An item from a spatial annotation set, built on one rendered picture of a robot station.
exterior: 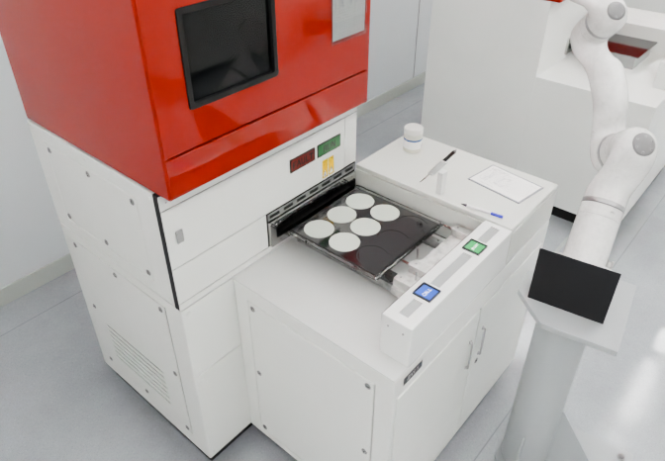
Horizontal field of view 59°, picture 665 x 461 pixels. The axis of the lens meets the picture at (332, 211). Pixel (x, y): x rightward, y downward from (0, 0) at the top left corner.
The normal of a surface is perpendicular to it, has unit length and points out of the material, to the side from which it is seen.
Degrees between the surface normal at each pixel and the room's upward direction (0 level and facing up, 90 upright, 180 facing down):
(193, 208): 90
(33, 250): 90
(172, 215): 90
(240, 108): 90
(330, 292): 0
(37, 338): 0
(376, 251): 0
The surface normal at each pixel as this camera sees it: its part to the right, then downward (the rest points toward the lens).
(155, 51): 0.76, 0.37
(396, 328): -0.65, 0.43
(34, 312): 0.00, -0.82
